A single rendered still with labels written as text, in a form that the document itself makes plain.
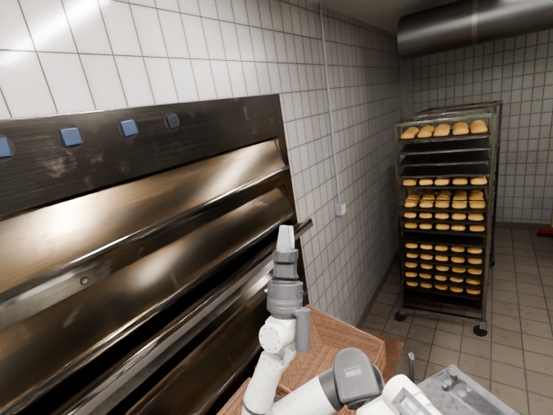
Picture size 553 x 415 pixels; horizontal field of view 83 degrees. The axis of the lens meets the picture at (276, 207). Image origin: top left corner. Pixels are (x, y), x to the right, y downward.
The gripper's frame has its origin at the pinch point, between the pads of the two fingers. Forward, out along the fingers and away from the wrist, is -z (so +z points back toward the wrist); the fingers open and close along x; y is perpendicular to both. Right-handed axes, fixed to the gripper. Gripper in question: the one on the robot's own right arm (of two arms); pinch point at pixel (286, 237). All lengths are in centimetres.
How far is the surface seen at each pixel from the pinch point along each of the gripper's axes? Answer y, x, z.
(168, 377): 46, -32, 53
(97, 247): 54, -3, 5
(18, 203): 64, 13, -6
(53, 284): 60, 5, 14
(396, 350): -53, -119, 68
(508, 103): -230, -331, -161
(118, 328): 52, -11, 30
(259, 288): 22, -79, 29
